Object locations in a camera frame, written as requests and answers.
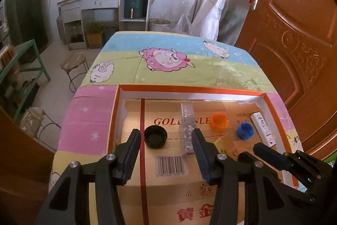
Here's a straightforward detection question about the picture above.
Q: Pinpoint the white plastic bag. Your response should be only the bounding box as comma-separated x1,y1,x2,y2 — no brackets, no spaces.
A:
172,0,226,40

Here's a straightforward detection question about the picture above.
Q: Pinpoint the large orange bottle cap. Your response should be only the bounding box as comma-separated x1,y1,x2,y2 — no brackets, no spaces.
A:
210,112,229,132

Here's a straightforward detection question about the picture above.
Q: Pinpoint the potted green plant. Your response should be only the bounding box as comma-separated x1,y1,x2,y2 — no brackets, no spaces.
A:
84,21,119,49

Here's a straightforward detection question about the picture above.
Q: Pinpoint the blue bottle cap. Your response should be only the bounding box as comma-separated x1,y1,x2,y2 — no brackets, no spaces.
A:
237,122,254,140

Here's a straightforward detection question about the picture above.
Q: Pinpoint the dark green cabinet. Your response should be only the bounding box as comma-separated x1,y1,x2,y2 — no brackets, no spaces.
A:
5,0,48,53

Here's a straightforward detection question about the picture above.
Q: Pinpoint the shallow orange cardboard tray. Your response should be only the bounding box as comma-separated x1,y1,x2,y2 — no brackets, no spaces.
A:
107,85,296,224

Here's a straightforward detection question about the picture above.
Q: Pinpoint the gold rectangular box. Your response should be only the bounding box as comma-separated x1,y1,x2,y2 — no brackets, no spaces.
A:
214,138,238,159

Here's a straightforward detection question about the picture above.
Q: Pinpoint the clear floral rectangular box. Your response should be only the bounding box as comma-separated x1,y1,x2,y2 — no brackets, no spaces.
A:
179,102,197,155

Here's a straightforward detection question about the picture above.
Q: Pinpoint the dark green air fryer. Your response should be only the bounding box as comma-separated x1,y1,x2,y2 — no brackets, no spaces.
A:
124,0,145,19

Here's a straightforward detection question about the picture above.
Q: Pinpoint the green metal shelf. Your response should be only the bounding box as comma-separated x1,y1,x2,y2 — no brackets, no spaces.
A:
1,39,51,121

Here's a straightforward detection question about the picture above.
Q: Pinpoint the grey kitchen counter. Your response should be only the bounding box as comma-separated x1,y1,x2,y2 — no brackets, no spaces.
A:
58,0,152,50

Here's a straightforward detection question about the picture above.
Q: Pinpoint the brown wooden door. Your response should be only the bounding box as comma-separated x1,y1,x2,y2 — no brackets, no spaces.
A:
236,0,336,159

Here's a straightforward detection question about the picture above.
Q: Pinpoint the white cartoon rectangular box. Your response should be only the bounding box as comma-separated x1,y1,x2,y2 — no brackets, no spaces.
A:
250,112,276,147

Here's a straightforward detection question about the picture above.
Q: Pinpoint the colourful cartoon bed sheet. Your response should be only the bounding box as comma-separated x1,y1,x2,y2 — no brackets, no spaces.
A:
49,31,302,187

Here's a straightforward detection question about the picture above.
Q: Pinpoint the black bottle cap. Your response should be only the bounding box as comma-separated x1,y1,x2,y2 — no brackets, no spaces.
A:
144,125,167,149

